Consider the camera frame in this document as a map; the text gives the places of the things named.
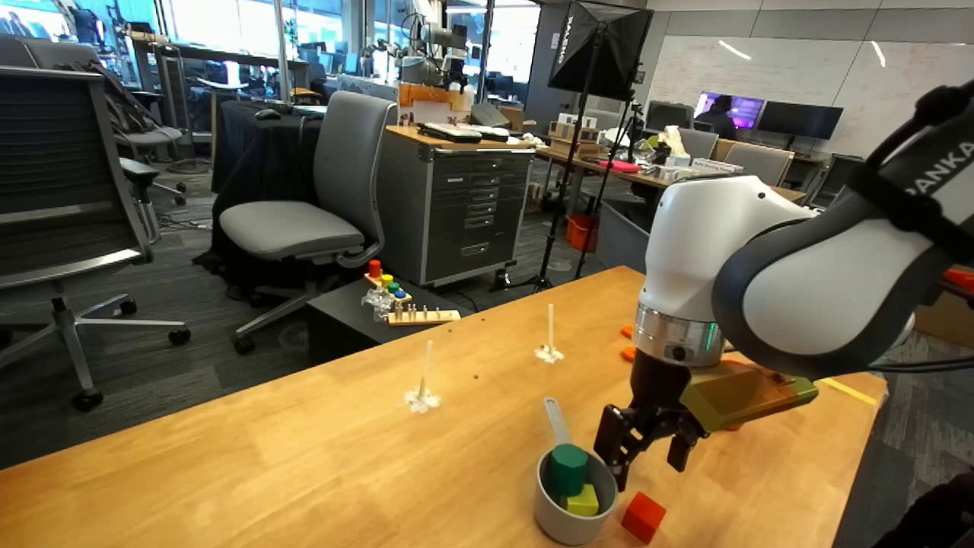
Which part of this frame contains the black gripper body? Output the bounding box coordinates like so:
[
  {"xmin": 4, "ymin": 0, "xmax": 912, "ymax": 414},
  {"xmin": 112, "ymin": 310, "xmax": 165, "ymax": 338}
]
[{"xmin": 595, "ymin": 348, "xmax": 709, "ymax": 438}]

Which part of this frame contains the green block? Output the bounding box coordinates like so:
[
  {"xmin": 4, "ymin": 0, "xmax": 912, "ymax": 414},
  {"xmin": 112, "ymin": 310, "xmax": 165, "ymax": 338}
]
[{"xmin": 544, "ymin": 442, "xmax": 592, "ymax": 498}]

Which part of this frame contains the yellow block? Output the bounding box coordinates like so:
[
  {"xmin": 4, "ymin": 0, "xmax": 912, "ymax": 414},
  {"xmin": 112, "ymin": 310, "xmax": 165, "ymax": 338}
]
[{"xmin": 562, "ymin": 480, "xmax": 601, "ymax": 517}]

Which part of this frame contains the orange cube block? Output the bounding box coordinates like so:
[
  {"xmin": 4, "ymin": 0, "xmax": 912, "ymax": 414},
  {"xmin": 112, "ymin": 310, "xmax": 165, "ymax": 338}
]
[{"xmin": 618, "ymin": 489, "xmax": 669, "ymax": 544}]

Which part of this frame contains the grey measuring cup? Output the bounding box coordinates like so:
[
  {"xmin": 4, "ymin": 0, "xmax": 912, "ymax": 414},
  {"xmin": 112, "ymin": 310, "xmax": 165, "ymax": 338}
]
[{"xmin": 534, "ymin": 391, "xmax": 620, "ymax": 548}]

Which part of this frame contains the white upright stick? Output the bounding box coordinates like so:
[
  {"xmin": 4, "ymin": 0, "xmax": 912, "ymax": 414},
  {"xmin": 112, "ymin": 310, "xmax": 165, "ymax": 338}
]
[{"xmin": 534, "ymin": 302, "xmax": 566, "ymax": 368}]

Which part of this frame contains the yellow tape strip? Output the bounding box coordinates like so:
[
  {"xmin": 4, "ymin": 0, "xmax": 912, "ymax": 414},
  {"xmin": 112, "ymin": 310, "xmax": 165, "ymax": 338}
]
[{"xmin": 819, "ymin": 375, "xmax": 878, "ymax": 407}]

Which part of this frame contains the orange bucket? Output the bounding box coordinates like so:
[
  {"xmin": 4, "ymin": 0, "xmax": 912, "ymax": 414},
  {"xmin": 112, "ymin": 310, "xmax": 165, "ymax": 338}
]
[{"xmin": 562, "ymin": 209, "xmax": 601, "ymax": 256}]

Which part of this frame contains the clear peg stand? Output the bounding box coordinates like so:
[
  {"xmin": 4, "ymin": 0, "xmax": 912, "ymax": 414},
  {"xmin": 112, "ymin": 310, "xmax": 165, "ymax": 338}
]
[{"xmin": 403, "ymin": 338, "xmax": 445, "ymax": 417}]

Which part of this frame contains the black light stand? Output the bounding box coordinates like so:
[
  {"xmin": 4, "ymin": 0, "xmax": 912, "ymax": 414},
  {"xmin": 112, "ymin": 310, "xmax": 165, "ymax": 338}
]
[{"xmin": 534, "ymin": 93, "xmax": 614, "ymax": 290}]

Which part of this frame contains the colourful wooden toy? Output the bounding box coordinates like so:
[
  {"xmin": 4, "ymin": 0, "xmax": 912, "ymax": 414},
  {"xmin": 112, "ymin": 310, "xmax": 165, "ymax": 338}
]
[{"xmin": 360, "ymin": 256, "xmax": 463, "ymax": 330}]

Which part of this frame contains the grey drawer cabinet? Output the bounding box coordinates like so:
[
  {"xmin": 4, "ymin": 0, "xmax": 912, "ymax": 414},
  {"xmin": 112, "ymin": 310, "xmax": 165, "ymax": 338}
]
[{"xmin": 375, "ymin": 121, "xmax": 538, "ymax": 290}]

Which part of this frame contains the cardboard box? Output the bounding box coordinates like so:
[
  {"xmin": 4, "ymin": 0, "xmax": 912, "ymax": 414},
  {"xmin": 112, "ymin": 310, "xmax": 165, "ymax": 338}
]
[{"xmin": 912, "ymin": 293, "xmax": 974, "ymax": 352}]

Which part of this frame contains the purple lit monitor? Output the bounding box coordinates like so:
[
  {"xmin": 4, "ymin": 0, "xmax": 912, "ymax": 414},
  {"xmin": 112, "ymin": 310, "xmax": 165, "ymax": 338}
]
[{"xmin": 694, "ymin": 91, "xmax": 771, "ymax": 138}]

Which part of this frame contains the black low box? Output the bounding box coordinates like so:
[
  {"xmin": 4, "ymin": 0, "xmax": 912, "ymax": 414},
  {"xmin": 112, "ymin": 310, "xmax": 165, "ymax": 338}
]
[{"xmin": 305, "ymin": 281, "xmax": 481, "ymax": 362}]

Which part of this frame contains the dark wide monitor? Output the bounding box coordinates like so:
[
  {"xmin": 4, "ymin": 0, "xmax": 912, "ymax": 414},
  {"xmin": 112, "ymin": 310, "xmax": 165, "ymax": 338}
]
[{"xmin": 759, "ymin": 99, "xmax": 845, "ymax": 144}]

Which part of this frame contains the red box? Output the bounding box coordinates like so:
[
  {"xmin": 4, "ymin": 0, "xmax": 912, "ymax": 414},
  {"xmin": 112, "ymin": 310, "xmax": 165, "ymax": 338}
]
[{"xmin": 940, "ymin": 265, "xmax": 974, "ymax": 297}]

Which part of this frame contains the black softbox light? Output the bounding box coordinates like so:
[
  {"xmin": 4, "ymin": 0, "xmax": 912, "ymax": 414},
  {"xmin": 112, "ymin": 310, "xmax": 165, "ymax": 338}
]
[{"xmin": 547, "ymin": 5, "xmax": 653, "ymax": 104}]

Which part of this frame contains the orange box on cabinet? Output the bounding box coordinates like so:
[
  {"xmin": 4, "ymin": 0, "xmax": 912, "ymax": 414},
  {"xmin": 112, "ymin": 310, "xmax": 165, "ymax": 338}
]
[{"xmin": 391, "ymin": 80, "xmax": 479, "ymax": 128}]

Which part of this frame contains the grey office chair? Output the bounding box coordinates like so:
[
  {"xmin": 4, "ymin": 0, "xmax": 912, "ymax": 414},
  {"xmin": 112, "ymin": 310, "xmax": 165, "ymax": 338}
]
[{"xmin": 215, "ymin": 87, "xmax": 398, "ymax": 356}]

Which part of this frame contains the black draped table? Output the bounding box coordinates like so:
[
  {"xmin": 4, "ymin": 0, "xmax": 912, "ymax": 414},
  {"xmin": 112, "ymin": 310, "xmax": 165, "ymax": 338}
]
[{"xmin": 202, "ymin": 98, "xmax": 329, "ymax": 208}]

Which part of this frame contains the dark office chair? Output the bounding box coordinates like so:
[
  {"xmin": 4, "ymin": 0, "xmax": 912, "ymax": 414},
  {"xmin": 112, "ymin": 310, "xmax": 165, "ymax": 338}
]
[{"xmin": 94, "ymin": 71, "xmax": 192, "ymax": 209}]

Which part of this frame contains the black mesh office chair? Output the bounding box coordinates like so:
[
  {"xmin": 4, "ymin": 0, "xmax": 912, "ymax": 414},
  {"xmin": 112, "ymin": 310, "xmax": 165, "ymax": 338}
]
[{"xmin": 0, "ymin": 64, "xmax": 194, "ymax": 414}]

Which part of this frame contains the yellow-green wrist camera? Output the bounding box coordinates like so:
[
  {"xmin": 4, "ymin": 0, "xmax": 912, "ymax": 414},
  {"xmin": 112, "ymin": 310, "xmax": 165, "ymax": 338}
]
[{"xmin": 679, "ymin": 362, "xmax": 823, "ymax": 436}]

